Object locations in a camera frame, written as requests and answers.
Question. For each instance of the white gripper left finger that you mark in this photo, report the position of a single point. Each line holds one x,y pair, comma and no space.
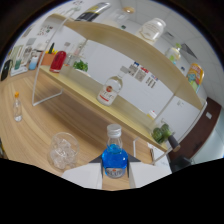
86,175

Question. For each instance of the white and blue small bottle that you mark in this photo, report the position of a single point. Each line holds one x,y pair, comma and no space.
33,62

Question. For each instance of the white light switch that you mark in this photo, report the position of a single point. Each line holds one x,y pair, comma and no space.
180,102

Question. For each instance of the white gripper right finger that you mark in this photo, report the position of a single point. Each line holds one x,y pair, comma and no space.
145,173

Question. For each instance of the glass cup with ice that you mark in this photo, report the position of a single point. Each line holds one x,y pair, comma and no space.
63,151

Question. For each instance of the black and white poster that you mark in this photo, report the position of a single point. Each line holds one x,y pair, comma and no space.
132,70
140,76
150,83

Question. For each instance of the green potted plant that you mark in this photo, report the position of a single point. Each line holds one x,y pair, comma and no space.
81,65

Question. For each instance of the blue liquid bottle silver cap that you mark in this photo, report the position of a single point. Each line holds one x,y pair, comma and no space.
114,158

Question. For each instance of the white cup red lid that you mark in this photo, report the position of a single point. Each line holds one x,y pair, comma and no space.
151,115

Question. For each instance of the two-tier wooden shelf rack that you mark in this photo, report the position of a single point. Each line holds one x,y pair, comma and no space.
133,50

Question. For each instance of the brown door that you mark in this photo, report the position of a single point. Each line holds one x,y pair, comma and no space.
200,133

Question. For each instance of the ceiling air vent grille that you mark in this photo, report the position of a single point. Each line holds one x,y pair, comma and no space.
188,50

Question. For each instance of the white milk bottle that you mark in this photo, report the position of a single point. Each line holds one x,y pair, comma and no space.
150,30

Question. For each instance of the small clear bottle orange cap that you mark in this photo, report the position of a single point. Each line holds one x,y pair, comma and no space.
17,110

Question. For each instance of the clear bottle red label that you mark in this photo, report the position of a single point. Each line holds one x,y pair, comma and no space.
108,93

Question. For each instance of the clear bottle green cap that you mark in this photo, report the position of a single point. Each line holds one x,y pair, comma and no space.
173,54

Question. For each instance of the multicolour poster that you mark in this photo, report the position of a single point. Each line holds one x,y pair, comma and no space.
154,78

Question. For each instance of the blue poster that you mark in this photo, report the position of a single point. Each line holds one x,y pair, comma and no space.
136,64

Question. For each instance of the red poster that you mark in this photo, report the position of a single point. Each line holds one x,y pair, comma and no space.
144,70

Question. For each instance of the green cup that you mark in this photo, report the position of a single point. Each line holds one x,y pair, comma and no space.
17,64

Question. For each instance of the red liquid glass bottle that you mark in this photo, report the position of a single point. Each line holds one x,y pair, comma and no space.
58,61

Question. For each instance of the glass of green limes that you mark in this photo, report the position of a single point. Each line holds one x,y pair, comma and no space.
160,134

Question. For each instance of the white kitchen scale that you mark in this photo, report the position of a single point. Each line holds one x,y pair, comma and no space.
19,71

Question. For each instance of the green toy cucumber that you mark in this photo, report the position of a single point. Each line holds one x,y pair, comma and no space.
51,48

